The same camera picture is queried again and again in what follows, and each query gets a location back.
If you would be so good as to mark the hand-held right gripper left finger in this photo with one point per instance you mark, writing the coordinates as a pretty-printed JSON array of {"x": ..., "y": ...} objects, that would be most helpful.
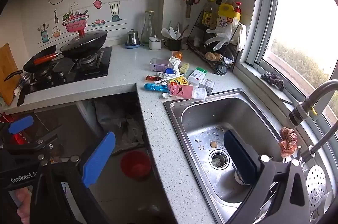
[{"x": 99, "y": 158}]

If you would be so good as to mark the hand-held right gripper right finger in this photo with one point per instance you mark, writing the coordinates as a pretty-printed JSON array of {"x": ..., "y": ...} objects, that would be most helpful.
[{"x": 241, "y": 158}]

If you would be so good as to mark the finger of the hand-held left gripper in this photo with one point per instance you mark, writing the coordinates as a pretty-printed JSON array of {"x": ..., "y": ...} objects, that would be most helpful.
[
  {"x": 21, "y": 125},
  {"x": 31, "y": 146}
]

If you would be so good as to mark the red plastic bin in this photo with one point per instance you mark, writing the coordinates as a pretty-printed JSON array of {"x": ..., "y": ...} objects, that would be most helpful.
[{"x": 136, "y": 166}]

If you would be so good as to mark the blue patterned wrapper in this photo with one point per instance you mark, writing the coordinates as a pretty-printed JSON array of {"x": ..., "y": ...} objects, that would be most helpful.
[{"x": 154, "y": 87}]

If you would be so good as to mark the white plastic spoon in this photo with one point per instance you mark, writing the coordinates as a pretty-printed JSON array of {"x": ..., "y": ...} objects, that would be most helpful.
[{"x": 166, "y": 96}]

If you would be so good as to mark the white green medicine box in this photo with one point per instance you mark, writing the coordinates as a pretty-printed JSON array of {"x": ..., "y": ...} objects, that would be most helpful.
[{"x": 198, "y": 74}]

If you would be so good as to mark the red sauce packet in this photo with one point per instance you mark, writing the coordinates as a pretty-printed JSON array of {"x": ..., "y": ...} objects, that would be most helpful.
[{"x": 151, "y": 78}]

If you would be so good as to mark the yellow snack packet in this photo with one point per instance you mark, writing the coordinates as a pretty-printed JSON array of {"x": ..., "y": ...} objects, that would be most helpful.
[{"x": 178, "y": 80}]

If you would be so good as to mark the blue round lid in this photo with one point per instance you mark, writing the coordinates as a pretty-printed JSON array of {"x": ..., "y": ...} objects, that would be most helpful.
[{"x": 169, "y": 71}]

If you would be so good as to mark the purple clear plastic box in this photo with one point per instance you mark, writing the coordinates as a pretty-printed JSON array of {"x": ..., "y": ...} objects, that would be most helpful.
[{"x": 159, "y": 64}]

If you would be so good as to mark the white rubber glove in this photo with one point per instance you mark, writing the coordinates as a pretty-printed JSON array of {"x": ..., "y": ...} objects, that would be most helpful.
[{"x": 174, "y": 64}]

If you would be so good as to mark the orange snack packet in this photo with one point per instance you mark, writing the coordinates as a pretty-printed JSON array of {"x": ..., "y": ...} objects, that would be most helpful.
[{"x": 177, "y": 55}]

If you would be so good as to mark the person's left hand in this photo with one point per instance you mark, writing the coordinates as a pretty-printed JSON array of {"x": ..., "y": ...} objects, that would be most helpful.
[{"x": 22, "y": 200}]

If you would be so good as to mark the red box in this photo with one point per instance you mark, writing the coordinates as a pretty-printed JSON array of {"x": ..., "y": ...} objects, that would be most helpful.
[{"x": 15, "y": 138}]

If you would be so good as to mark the sink drain strainer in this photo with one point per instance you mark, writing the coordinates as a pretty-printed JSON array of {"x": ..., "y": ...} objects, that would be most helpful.
[{"x": 219, "y": 159}]

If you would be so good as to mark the eggshell piece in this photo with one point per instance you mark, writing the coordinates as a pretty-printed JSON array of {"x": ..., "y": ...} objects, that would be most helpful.
[{"x": 214, "y": 144}]

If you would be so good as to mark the white plastic bag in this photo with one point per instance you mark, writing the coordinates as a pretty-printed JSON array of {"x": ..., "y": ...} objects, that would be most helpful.
[{"x": 132, "y": 131}]

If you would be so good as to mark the white woven sack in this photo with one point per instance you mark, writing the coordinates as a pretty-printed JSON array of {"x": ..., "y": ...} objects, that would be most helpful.
[{"x": 105, "y": 113}]

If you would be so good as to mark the orange dish rag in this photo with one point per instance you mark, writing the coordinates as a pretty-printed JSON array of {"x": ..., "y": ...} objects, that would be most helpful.
[{"x": 287, "y": 142}]

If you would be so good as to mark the wooden cutting board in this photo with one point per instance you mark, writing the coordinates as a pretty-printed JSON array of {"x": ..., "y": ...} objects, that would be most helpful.
[{"x": 6, "y": 70}]

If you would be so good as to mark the stainless steel sink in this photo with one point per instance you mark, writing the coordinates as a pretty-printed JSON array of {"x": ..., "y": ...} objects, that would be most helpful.
[{"x": 200, "y": 118}]

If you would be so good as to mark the perforated steel steamer plate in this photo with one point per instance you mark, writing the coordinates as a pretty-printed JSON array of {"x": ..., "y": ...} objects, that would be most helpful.
[{"x": 317, "y": 187}]

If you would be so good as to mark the dark steel wool scrubber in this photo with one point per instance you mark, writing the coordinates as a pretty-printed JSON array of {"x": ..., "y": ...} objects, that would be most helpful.
[{"x": 273, "y": 80}]

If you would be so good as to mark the black gas stove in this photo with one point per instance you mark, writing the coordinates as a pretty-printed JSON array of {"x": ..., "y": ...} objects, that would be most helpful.
[{"x": 87, "y": 68}]

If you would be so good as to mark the steel kitchen faucet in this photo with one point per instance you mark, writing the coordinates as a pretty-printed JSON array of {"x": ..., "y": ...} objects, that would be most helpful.
[{"x": 317, "y": 92}]

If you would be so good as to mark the black wok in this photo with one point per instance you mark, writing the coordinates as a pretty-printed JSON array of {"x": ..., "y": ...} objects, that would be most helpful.
[{"x": 87, "y": 47}]

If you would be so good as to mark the ginger root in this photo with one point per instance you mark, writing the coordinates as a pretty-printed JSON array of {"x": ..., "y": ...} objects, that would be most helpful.
[{"x": 214, "y": 56}]

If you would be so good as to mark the yellow bristle scrub brush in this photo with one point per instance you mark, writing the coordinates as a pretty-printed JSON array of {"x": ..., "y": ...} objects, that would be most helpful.
[{"x": 184, "y": 68}]

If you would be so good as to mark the glass lid red knob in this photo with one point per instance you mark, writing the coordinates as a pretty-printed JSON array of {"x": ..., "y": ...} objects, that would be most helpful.
[{"x": 84, "y": 39}]

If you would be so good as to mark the blue round dish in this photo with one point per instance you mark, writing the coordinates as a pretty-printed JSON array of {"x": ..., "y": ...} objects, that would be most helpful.
[{"x": 132, "y": 46}]

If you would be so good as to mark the white cloth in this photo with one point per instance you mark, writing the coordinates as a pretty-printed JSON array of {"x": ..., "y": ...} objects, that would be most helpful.
[{"x": 242, "y": 36}]

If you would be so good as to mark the clear plastic glove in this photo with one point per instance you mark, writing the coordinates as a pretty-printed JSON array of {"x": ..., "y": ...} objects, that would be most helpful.
[{"x": 220, "y": 36}]

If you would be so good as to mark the steel oil pot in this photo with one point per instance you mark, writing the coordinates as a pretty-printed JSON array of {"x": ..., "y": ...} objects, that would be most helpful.
[{"x": 133, "y": 37}]

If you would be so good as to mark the garlic bulb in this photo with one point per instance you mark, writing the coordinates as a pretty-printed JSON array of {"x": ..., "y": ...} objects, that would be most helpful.
[{"x": 196, "y": 41}]

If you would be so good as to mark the white ceramic jar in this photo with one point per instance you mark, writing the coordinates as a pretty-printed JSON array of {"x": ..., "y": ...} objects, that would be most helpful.
[{"x": 155, "y": 43}]

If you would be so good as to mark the glass carafe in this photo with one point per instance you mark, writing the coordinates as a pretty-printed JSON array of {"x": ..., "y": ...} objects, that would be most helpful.
[{"x": 148, "y": 31}]

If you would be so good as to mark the bunch of white utensils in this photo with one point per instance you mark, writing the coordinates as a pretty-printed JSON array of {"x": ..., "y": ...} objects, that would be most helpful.
[{"x": 171, "y": 32}]

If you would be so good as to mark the yellow detergent bottle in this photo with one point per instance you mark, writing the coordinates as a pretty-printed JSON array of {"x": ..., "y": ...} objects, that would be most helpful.
[{"x": 227, "y": 14}]

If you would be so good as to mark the dark sauce bottle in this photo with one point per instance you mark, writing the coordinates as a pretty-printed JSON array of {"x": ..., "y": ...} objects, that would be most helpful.
[
  {"x": 214, "y": 15},
  {"x": 206, "y": 16}
]

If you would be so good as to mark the red pump bottle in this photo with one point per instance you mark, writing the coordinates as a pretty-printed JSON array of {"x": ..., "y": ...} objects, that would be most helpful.
[{"x": 237, "y": 8}]

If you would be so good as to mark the window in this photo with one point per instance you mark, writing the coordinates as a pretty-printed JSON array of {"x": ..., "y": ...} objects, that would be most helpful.
[{"x": 303, "y": 15}]

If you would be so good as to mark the kitchen wall decal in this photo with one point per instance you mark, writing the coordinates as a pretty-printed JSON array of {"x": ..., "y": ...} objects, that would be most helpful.
[{"x": 76, "y": 18}]

